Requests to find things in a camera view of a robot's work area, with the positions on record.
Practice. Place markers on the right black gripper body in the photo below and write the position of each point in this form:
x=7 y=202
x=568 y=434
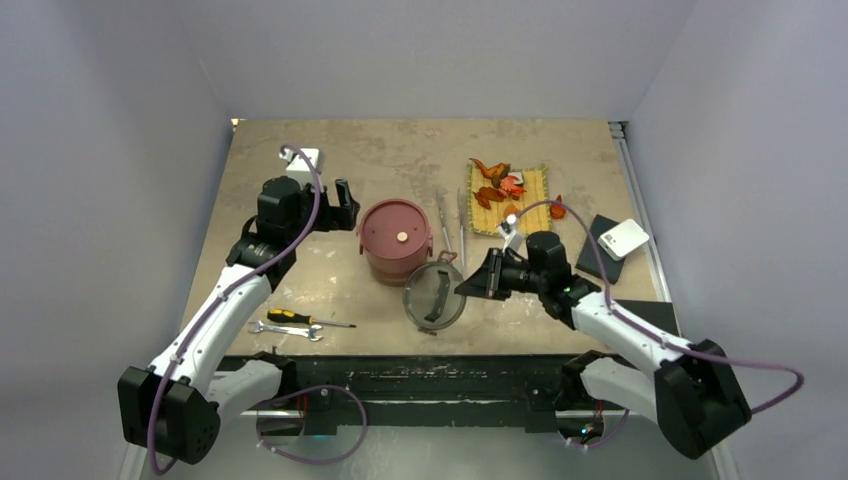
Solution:
x=541 y=276

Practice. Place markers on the toy food pile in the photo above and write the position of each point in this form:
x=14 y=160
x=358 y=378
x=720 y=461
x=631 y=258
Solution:
x=489 y=192

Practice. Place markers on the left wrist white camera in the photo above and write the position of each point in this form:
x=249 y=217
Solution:
x=300 y=167

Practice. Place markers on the white small box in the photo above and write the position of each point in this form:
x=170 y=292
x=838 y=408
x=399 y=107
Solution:
x=623 y=239

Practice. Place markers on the wrist white camera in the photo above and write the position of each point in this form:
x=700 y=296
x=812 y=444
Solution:
x=300 y=167
x=509 y=229

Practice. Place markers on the red steel pot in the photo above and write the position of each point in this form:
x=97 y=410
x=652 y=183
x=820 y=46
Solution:
x=393 y=272

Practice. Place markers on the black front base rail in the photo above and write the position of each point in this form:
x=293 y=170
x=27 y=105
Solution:
x=325 y=392

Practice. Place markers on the orange fried cutlet toy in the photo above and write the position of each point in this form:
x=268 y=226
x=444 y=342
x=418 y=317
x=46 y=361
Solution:
x=511 y=210

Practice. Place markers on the yellow food tray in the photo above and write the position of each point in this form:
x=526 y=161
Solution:
x=485 y=222

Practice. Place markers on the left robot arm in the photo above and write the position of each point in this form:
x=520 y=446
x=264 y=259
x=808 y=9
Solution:
x=177 y=405

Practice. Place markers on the red round lid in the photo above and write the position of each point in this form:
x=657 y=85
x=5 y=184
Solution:
x=395 y=229

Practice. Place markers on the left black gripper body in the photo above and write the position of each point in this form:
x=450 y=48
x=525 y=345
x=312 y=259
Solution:
x=331 y=217

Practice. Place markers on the transparent grey pot lid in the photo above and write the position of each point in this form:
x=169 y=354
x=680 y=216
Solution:
x=429 y=300

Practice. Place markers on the metal serving tongs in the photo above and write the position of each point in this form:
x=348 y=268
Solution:
x=449 y=226

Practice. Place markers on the loose red pepper slice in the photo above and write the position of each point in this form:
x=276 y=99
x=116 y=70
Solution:
x=557 y=210

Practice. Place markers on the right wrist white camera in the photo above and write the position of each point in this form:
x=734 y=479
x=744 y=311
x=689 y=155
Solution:
x=509 y=229

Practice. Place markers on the yellow black screwdriver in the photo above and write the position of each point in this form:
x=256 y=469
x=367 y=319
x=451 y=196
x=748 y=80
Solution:
x=283 y=316

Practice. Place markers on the red shrimp toy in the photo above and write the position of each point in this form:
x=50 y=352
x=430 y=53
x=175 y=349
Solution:
x=512 y=186

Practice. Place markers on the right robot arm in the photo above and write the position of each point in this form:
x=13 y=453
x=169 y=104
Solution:
x=688 y=390

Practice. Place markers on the silver open-end wrench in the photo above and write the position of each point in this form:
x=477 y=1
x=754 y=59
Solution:
x=312 y=333

